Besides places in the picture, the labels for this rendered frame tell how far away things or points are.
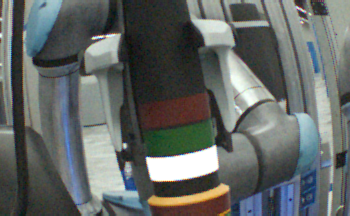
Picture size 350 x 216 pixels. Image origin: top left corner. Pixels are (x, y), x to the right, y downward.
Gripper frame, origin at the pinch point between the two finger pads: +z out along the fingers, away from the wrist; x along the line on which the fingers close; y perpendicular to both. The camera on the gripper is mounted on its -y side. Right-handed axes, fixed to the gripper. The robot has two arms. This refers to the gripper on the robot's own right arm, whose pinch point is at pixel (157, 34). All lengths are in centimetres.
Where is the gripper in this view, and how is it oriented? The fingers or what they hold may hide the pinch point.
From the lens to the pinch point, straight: 31.5
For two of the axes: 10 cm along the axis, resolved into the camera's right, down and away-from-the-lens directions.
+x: -9.8, 1.8, -0.3
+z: 0.4, 0.4, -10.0
